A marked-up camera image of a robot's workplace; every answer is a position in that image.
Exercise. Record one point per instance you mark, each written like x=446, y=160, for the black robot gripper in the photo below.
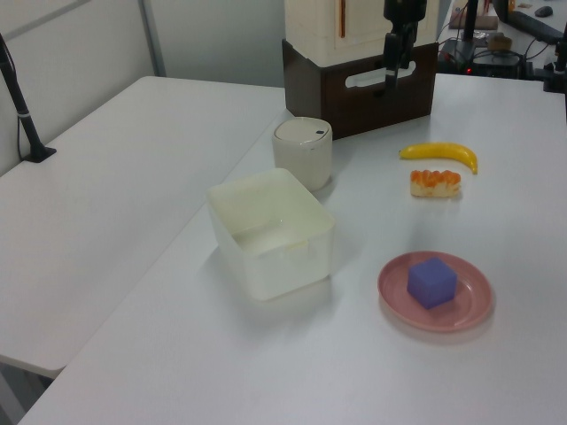
x=404, y=15

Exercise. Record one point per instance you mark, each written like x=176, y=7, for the dark brown drawer cabinet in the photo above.
x=303, y=93

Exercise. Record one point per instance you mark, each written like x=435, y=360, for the black electronic box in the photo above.
x=495, y=64

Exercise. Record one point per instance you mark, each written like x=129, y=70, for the yellow banana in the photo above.
x=443, y=150

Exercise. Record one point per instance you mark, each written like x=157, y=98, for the orange glazed bread loaf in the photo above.
x=436, y=182

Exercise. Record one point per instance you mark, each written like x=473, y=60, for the small cream lidded trash can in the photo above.
x=303, y=155

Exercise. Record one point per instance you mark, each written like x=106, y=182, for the black computer mouse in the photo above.
x=544, y=11

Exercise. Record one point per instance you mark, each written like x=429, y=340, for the cream plastic storage bin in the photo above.
x=274, y=234

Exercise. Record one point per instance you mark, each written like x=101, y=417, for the purple cube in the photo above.
x=430, y=283

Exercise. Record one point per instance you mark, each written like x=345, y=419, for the pink plate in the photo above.
x=474, y=305

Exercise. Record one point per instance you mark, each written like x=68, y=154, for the black pole with table clamp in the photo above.
x=22, y=119

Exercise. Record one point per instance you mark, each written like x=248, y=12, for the black clamp mount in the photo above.
x=554, y=71

